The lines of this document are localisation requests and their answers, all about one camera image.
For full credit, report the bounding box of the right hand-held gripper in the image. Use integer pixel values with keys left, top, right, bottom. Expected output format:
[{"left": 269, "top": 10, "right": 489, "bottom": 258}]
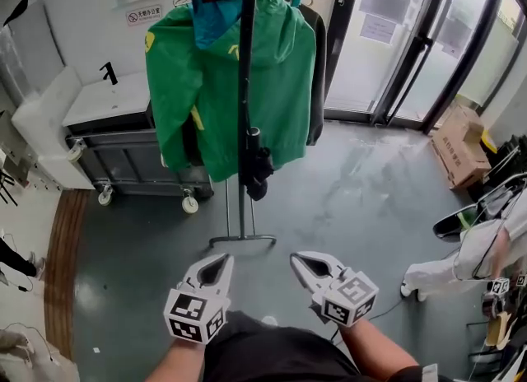
[{"left": 290, "top": 251, "right": 380, "bottom": 328}]

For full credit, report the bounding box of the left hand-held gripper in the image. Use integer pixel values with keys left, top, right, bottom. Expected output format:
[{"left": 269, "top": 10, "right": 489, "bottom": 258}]
[{"left": 163, "top": 253, "right": 235, "bottom": 346}]

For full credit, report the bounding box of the person's left forearm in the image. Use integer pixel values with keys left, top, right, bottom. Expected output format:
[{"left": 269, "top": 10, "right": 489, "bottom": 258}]
[{"left": 143, "top": 333, "right": 209, "bottom": 382}]

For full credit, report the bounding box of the person's right forearm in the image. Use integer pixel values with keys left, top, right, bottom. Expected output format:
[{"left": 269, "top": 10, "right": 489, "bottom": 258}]
[{"left": 337, "top": 318, "right": 419, "bottom": 377}]

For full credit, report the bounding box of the person's dark shirt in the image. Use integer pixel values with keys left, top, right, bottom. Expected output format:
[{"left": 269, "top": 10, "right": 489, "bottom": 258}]
[{"left": 203, "top": 310, "right": 437, "bottom": 382}]

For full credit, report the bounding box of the grey wheeled cart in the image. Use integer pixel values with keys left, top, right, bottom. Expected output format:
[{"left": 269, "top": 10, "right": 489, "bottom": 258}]
[{"left": 65, "top": 127, "right": 215, "bottom": 215}]

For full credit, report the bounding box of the black chair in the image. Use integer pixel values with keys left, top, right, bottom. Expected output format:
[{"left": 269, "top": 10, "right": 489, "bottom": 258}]
[{"left": 431, "top": 172, "right": 527, "bottom": 245}]

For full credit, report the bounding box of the brown cardboard box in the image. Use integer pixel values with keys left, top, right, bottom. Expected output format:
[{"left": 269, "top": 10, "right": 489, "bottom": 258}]
[{"left": 430, "top": 102, "right": 493, "bottom": 190}]

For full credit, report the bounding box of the dark grey jacket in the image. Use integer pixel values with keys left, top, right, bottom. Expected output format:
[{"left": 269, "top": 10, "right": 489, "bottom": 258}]
[{"left": 298, "top": 1, "right": 329, "bottom": 147}]

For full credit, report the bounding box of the green hooded jacket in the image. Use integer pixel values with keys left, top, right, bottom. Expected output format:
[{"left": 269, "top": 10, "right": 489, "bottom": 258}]
[{"left": 144, "top": 0, "right": 317, "bottom": 183}]

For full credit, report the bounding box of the glass entrance door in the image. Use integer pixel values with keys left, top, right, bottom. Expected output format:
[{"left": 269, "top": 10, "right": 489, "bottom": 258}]
[{"left": 324, "top": 0, "right": 527, "bottom": 134}]

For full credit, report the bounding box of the white wrapped furniture piece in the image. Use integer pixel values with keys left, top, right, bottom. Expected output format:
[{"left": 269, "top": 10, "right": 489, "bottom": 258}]
[{"left": 0, "top": 0, "right": 96, "bottom": 191}]

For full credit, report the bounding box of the black faucet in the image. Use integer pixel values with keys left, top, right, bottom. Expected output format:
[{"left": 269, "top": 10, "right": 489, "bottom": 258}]
[{"left": 99, "top": 61, "right": 119, "bottom": 86}]

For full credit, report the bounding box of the black bag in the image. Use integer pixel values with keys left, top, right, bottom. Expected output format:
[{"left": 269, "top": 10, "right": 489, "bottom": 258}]
[{"left": 479, "top": 135, "right": 527, "bottom": 192}]

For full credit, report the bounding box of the white paper notice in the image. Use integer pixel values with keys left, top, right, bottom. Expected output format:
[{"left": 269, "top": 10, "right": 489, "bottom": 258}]
[{"left": 359, "top": 12, "right": 399, "bottom": 46}]

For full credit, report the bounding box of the no-smoking wall sign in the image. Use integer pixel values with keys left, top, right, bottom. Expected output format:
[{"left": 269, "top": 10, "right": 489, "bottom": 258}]
[{"left": 125, "top": 4, "right": 164, "bottom": 27}]

